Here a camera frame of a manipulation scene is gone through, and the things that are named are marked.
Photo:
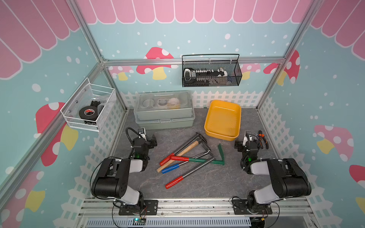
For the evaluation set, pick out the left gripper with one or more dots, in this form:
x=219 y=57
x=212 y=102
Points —
x=150 y=142

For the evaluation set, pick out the green lidded toolbox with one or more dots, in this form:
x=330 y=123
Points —
x=164 y=110

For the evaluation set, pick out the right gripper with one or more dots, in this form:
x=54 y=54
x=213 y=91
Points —
x=241 y=143

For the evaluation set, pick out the white wire wall basket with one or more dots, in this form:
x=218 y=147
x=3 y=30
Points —
x=102 y=97

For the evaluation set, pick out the black socket set holder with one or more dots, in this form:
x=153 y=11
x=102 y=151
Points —
x=203 y=75

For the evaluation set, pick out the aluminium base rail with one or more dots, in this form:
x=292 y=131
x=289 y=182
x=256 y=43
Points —
x=198 y=213

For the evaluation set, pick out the black pick red handle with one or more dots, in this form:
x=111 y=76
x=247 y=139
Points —
x=196 y=138

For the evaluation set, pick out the black hoe red handle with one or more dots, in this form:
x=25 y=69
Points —
x=179 y=179

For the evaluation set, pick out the black wire mesh basket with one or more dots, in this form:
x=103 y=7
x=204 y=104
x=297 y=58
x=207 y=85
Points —
x=228 y=62

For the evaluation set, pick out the green circuit board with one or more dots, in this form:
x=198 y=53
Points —
x=139 y=221

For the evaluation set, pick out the yellow plastic storage box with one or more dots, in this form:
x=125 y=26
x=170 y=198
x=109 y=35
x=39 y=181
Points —
x=223 y=120

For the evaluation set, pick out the green hoe red handle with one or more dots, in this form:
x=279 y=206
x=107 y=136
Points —
x=218 y=162

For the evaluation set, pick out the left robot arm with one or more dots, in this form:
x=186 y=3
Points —
x=111 y=180

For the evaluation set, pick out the orange black pliers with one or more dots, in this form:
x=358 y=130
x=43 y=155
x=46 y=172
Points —
x=262 y=140

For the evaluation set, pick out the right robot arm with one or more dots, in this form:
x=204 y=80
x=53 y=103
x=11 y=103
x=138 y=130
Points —
x=287 y=179

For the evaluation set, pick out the black tape roll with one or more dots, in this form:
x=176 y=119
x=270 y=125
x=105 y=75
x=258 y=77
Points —
x=89 y=113

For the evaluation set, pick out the chrome tool blue handle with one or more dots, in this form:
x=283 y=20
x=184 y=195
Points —
x=176 y=166

